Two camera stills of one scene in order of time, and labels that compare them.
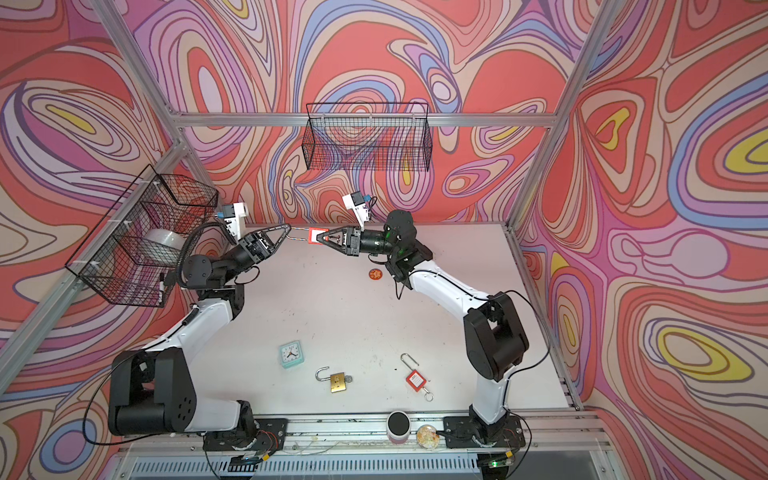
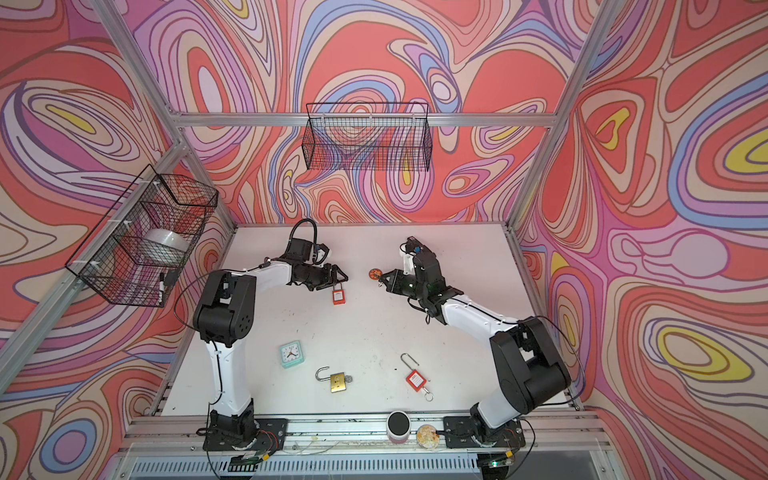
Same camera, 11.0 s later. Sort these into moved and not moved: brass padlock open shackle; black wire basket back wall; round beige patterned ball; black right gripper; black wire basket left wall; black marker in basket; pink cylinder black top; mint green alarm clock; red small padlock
Moved: red small padlock; black right gripper
Not moved: black wire basket back wall; black wire basket left wall; round beige patterned ball; pink cylinder black top; brass padlock open shackle; mint green alarm clock; black marker in basket
